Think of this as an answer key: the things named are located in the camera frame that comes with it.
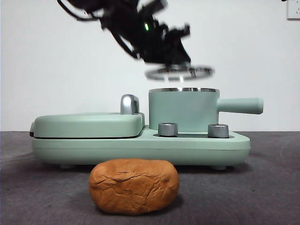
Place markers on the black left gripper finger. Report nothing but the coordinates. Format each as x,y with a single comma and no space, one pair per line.
173,56

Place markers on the glass pot lid green knob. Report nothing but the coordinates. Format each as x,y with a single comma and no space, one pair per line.
173,68

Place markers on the brown potato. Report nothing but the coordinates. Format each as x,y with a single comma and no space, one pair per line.
133,187

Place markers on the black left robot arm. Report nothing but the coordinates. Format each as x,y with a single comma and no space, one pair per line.
131,23

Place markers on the silver control knob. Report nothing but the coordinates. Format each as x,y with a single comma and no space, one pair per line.
218,130
167,129

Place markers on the mint green breakfast maker base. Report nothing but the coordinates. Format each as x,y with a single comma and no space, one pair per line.
140,150

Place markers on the mint green griddle cover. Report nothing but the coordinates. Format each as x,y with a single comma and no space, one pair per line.
82,124

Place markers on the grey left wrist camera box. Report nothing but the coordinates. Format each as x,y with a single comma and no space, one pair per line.
159,4

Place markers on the white wall socket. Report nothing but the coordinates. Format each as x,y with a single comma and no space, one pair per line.
294,10

